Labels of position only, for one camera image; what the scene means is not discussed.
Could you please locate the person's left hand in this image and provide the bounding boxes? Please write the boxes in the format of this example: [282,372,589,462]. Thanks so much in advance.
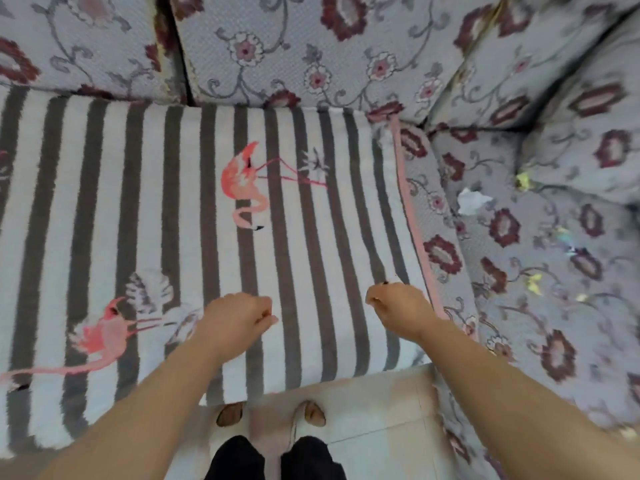
[199,293,279,357]

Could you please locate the person's right hand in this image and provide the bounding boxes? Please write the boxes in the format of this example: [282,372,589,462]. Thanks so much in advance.
[365,282,444,343]

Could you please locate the person's right forearm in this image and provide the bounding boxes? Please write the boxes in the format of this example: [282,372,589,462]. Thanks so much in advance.
[414,318,640,480]

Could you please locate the person's left forearm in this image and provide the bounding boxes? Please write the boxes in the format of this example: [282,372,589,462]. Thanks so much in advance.
[37,326,247,480]

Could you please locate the pale slipper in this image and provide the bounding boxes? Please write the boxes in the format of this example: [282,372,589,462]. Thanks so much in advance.
[287,400,328,449]
[200,401,251,445]

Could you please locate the striped flamingo towel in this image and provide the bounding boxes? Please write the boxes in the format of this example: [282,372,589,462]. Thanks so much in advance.
[0,86,447,454]

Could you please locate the white crumpled paper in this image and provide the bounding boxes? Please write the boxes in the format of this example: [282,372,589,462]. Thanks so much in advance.
[457,188,494,216]

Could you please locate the black trousers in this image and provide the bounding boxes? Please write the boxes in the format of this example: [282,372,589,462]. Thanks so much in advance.
[204,435,347,480]

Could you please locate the floral grey sofa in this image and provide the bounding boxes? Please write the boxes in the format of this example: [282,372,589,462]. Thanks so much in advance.
[0,0,640,480]

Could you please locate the shiny foil scrap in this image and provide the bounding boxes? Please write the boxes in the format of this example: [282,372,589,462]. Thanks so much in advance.
[554,226,577,257]

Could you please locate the floral grey back cushion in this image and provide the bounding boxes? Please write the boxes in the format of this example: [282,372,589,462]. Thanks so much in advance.
[0,0,187,104]
[427,0,640,131]
[519,15,640,206]
[169,0,503,124]

